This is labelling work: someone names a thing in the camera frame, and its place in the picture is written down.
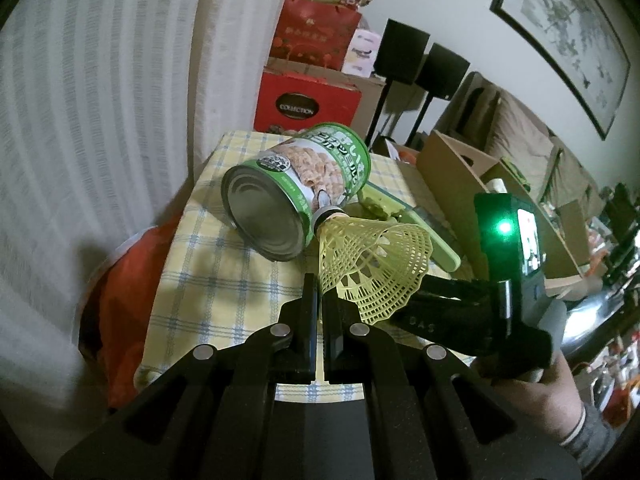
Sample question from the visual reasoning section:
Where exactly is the red gift bag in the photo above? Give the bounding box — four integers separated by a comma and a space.
270, 0, 363, 73

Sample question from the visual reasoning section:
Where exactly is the white pink box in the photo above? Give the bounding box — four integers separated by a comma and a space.
342, 27, 383, 78

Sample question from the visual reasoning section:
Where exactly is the black speaker stand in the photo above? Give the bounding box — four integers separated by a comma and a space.
367, 82, 393, 146
410, 95, 436, 136

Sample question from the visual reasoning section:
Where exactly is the green label tin can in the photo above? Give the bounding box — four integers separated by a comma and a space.
221, 122, 372, 262

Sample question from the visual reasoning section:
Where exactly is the person's right hand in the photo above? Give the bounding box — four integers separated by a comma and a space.
480, 352, 586, 442

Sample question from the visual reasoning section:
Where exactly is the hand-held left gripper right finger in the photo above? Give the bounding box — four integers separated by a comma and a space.
324, 292, 583, 480

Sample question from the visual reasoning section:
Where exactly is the yellow blue checkered tablecloth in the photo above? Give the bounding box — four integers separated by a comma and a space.
135, 130, 476, 406

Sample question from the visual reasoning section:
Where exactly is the red box with oval label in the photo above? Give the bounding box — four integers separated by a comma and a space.
253, 70, 363, 136

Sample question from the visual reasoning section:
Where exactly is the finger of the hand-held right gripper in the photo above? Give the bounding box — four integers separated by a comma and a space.
422, 277, 501, 301
392, 299, 501, 357

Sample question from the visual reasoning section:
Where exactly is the black speaker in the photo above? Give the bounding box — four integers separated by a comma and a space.
374, 19, 431, 85
416, 42, 471, 101

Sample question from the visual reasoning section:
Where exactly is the orange cloth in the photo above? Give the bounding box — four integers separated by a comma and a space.
80, 212, 183, 411

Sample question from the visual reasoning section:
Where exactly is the person's right forearm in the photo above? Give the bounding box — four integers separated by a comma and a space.
557, 402, 622, 471

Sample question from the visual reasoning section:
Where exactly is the green squeegee with blue blade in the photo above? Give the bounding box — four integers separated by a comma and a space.
350, 182, 461, 273

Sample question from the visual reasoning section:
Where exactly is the framed ink painting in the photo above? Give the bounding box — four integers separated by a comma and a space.
490, 0, 632, 141

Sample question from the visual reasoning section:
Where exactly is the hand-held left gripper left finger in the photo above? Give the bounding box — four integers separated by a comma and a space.
55, 274, 319, 480

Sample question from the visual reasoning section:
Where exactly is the brown sofa cushion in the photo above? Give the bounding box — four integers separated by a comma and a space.
542, 145, 601, 216
487, 92, 556, 176

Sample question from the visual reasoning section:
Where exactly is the white curtain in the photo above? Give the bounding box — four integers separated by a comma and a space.
0, 0, 296, 411

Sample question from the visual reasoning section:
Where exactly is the yellow plastic shuttlecock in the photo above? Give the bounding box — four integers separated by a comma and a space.
311, 205, 434, 326

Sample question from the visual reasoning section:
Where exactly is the brown sofa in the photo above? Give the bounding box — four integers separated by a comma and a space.
435, 71, 606, 221

